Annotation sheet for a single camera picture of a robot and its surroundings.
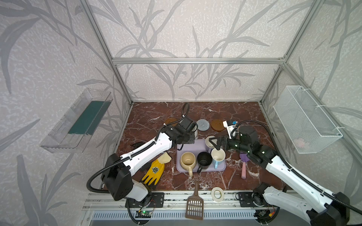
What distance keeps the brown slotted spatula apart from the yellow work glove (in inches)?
8.5

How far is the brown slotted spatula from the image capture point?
707mm

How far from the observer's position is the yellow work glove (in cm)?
81
